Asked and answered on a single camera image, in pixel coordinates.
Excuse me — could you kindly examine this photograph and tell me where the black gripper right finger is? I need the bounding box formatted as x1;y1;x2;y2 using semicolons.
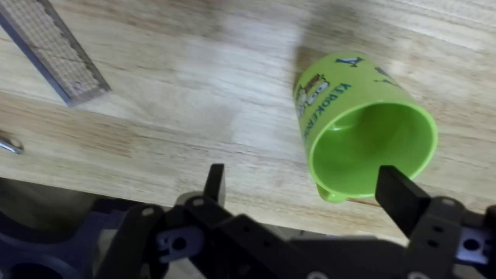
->
373;165;496;279

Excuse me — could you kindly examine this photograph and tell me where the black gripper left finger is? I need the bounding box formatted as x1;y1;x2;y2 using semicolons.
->
98;163;332;279

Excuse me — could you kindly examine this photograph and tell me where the green plastic printed cup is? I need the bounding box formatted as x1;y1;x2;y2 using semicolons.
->
291;50;440;205

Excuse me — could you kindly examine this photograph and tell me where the red handled metal tool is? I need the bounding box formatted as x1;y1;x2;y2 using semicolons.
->
0;132;26;157

